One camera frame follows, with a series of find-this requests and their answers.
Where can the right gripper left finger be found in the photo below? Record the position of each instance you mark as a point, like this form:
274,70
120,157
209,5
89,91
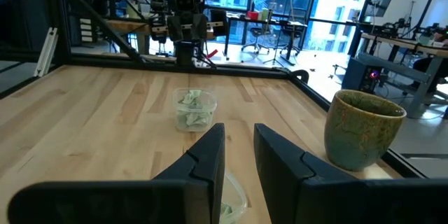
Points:
157,199

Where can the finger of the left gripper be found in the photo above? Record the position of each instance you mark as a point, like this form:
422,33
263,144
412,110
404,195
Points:
175,27
199,27

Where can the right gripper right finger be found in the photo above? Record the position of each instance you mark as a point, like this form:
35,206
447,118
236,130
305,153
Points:
315,196

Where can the green sweetener packet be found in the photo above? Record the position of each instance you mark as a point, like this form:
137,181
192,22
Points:
185,122
192,97
226,211
202,119

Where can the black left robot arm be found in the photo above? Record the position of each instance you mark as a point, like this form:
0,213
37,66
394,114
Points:
184,54

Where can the wooden workbench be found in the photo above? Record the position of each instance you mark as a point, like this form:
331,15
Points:
129,26

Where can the red container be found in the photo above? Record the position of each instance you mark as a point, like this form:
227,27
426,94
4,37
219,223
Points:
252,15

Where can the black office chair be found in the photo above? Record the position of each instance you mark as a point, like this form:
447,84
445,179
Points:
255,36
292,40

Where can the clear plastic bag of candies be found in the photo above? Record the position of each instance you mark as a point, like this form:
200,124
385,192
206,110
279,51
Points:
234,192

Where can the green glazed ceramic mug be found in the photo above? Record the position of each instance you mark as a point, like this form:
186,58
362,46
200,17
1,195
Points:
360,133

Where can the clear plastic deli container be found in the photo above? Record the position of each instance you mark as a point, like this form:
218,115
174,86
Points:
194,110

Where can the black computer tower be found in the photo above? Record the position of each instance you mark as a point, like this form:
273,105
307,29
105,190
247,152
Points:
360,75

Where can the white aluminium extrusion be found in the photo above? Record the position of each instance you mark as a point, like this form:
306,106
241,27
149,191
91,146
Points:
45,52

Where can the wooden desk with grey legs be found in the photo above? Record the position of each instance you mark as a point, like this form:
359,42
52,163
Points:
402,70

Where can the grey tilted monitor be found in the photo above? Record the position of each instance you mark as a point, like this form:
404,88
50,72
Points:
379,3

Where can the black aluminium table frame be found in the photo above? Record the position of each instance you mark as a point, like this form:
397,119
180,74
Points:
245,70

